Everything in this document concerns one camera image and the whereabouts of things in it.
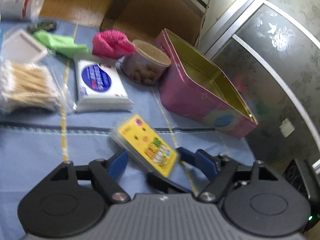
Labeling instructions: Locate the yellow card pack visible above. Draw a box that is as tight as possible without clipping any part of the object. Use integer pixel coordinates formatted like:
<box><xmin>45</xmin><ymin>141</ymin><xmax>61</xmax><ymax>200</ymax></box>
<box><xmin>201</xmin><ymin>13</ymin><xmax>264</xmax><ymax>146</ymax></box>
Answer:
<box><xmin>111</xmin><ymin>114</ymin><xmax>180</xmax><ymax>178</ymax></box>

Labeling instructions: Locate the white blue tissue packet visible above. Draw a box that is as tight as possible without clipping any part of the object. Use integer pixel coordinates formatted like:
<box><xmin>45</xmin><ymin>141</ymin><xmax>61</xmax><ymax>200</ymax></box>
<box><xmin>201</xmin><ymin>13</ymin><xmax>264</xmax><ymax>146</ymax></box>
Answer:
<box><xmin>74</xmin><ymin>56</ymin><xmax>133</xmax><ymax>112</ymax></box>

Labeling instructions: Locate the pink fuzzy cloth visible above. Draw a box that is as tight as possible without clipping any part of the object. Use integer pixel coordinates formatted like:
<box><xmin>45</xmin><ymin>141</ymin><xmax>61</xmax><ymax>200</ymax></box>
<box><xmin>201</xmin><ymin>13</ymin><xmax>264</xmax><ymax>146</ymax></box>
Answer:
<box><xmin>92</xmin><ymin>30</ymin><xmax>136</xmax><ymax>60</ymax></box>

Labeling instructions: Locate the green cloth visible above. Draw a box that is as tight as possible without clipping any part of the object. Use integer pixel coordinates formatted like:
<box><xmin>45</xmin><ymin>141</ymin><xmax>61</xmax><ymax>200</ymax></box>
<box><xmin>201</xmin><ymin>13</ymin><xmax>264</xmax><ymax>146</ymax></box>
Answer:
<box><xmin>32</xmin><ymin>30</ymin><xmax>91</xmax><ymax>59</ymax></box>

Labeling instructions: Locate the pink tin box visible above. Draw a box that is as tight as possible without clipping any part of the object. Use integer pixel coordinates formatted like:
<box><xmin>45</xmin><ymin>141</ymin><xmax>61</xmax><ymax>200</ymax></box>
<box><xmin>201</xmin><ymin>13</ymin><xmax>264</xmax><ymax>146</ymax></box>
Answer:
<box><xmin>154</xmin><ymin>29</ymin><xmax>258</xmax><ymax>138</ymax></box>

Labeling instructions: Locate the blue tablecloth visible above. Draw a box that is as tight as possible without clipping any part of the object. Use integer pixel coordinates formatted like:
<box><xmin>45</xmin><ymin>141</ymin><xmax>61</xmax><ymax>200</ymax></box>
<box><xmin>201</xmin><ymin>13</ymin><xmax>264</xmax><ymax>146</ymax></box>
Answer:
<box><xmin>0</xmin><ymin>17</ymin><xmax>256</xmax><ymax>240</ymax></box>

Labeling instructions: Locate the cotton swabs bag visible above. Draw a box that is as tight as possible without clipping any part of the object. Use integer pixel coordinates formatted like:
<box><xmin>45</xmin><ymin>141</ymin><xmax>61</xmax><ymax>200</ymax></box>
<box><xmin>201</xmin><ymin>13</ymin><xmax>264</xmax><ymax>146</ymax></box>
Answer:
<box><xmin>1</xmin><ymin>60</ymin><xmax>64</xmax><ymax>114</ymax></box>

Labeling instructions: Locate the frosted floral glass door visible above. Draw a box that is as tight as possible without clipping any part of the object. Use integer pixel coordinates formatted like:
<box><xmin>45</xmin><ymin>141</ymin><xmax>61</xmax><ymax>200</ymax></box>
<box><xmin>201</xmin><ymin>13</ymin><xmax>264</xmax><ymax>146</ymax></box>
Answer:
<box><xmin>200</xmin><ymin>0</ymin><xmax>319</xmax><ymax>172</ymax></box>

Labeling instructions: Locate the white plastic box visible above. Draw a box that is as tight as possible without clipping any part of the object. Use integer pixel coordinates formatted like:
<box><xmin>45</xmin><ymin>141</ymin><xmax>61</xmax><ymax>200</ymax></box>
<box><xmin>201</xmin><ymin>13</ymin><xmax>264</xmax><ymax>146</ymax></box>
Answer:
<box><xmin>1</xmin><ymin>29</ymin><xmax>48</xmax><ymax>63</ymax></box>

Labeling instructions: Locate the black key fob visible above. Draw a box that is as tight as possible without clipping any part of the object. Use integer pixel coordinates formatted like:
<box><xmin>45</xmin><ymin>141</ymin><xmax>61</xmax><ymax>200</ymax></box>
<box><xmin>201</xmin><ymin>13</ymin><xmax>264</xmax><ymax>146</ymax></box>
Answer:
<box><xmin>25</xmin><ymin>21</ymin><xmax>57</xmax><ymax>34</ymax></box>

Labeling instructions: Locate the white cup in plastic bag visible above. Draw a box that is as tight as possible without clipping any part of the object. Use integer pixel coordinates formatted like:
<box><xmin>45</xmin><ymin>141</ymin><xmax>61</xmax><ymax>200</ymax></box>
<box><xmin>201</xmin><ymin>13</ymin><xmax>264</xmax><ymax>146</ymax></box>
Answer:
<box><xmin>1</xmin><ymin>0</ymin><xmax>44</xmax><ymax>21</ymax></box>

